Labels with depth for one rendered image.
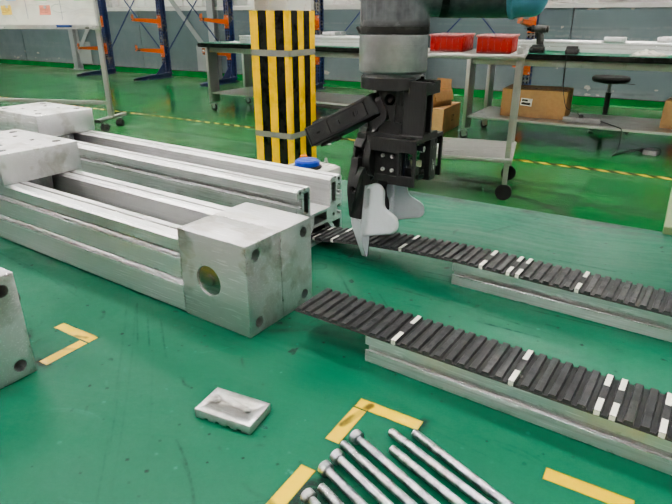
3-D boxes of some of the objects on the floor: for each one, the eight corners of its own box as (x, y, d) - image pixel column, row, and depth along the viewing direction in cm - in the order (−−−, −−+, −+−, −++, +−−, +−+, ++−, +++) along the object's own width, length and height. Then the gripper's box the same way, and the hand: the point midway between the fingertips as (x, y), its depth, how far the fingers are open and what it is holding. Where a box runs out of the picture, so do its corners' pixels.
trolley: (515, 179, 397) (534, 25, 358) (510, 201, 349) (532, 27, 310) (374, 167, 428) (378, 24, 389) (352, 186, 381) (354, 26, 341)
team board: (-28, 127, 579) (-83, -91, 504) (7, 119, 625) (-38, -82, 549) (104, 133, 552) (67, -97, 476) (130, 124, 597) (101, -87, 521)
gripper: (407, 83, 55) (398, 277, 64) (456, 73, 65) (443, 244, 73) (335, 78, 60) (336, 260, 68) (391, 70, 69) (385, 231, 77)
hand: (372, 238), depth 71 cm, fingers closed on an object, 5 cm apart
